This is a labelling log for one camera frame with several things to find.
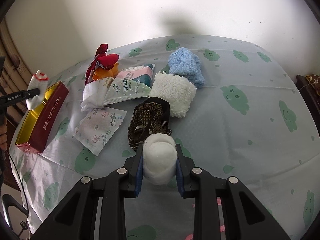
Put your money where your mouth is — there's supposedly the white cotton ball roll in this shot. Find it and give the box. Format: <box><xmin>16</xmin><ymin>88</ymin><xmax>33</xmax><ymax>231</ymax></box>
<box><xmin>143</xmin><ymin>133</ymin><xmax>177</xmax><ymax>185</ymax></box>

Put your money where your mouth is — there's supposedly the beige leaf print curtain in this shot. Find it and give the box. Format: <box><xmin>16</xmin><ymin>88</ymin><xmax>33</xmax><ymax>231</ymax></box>
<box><xmin>0</xmin><ymin>17</ymin><xmax>33</xmax><ymax>111</ymax></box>

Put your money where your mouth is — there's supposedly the dark wooden side furniture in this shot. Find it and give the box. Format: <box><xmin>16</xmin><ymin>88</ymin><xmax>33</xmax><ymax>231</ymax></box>
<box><xmin>296</xmin><ymin>75</ymin><xmax>320</xmax><ymax>133</ymax></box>

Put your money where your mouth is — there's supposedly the red gold toffee tin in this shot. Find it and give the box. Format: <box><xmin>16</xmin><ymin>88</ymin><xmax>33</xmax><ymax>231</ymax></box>
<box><xmin>15</xmin><ymin>81</ymin><xmax>69</xmax><ymax>154</ymax></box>

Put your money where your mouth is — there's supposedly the red hat orange doll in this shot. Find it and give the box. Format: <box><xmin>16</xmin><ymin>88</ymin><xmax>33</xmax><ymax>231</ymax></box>
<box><xmin>85</xmin><ymin>43</ymin><xmax>119</xmax><ymax>85</ymax></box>

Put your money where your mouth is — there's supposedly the white red-trimmed sock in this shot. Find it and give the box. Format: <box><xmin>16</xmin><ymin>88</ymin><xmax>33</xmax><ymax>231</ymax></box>
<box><xmin>26</xmin><ymin>70</ymin><xmax>49</xmax><ymax>111</ymax></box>

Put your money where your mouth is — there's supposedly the black cable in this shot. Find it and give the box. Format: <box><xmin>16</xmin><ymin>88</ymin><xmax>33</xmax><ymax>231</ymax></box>
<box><xmin>4</xmin><ymin>149</ymin><xmax>32</xmax><ymax>238</ymax></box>

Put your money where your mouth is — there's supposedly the black gold patterned cloth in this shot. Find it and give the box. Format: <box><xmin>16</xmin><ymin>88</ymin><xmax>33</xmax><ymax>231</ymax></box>
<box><xmin>128</xmin><ymin>97</ymin><xmax>171</xmax><ymax>151</ymax></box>

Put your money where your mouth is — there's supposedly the green pink wipes packet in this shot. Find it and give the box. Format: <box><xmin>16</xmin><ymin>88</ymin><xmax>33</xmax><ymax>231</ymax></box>
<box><xmin>103</xmin><ymin>63</ymin><xmax>155</xmax><ymax>105</ymax></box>

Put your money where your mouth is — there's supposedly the light blue towel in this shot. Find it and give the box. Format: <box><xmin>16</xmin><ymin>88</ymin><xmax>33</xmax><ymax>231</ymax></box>
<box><xmin>168</xmin><ymin>47</ymin><xmax>205</xmax><ymax>88</ymax></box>

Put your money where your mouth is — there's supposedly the white fluffy sherpa cloth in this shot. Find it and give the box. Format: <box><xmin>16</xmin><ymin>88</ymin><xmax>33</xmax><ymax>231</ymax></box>
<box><xmin>149</xmin><ymin>73</ymin><xmax>197</xmax><ymax>118</ymax></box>

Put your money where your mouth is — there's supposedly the white hotel towel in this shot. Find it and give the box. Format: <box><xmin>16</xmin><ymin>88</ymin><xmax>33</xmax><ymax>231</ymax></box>
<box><xmin>80</xmin><ymin>77</ymin><xmax>114</xmax><ymax>112</ymax></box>

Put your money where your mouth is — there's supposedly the cloud print tablecloth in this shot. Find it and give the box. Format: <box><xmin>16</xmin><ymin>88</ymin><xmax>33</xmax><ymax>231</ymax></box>
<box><xmin>10</xmin><ymin>35</ymin><xmax>319</xmax><ymax>239</ymax></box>

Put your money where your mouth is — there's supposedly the floral tissue packet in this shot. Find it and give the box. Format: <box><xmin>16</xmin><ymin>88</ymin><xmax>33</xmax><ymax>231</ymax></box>
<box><xmin>75</xmin><ymin>107</ymin><xmax>127</xmax><ymax>157</ymax></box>

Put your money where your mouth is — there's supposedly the person's hand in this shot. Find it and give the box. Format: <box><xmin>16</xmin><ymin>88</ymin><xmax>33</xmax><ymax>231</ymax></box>
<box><xmin>0</xmin><ymin>124</ymin><xmax>8</xmax><ymax>151</ymax></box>

